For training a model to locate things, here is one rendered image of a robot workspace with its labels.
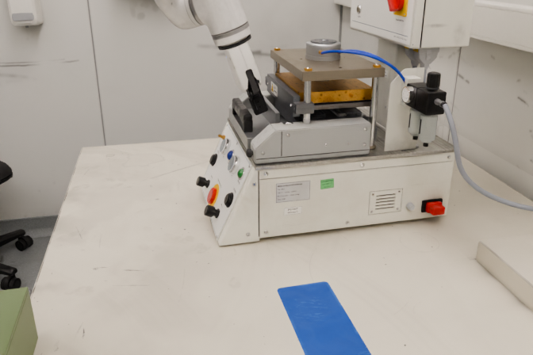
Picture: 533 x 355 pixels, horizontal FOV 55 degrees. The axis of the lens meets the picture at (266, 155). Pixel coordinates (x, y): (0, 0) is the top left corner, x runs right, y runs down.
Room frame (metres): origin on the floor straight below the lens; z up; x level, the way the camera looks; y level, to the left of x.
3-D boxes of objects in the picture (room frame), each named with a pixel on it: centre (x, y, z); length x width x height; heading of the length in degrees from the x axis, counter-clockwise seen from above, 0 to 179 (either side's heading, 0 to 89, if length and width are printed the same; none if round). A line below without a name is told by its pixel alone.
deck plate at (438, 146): (1.17, -0.16, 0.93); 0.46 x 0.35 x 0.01; 103
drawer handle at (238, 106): (1.12, 0.06, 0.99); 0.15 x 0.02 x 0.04; 13
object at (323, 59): (1.15, -0.16, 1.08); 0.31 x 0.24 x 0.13; 13
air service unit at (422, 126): (0.98, -0.31, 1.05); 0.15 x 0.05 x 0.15; 13
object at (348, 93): (1.16, -0.13, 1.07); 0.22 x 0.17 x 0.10; 13
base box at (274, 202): (1.15, -0.13, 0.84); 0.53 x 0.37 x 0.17; 103
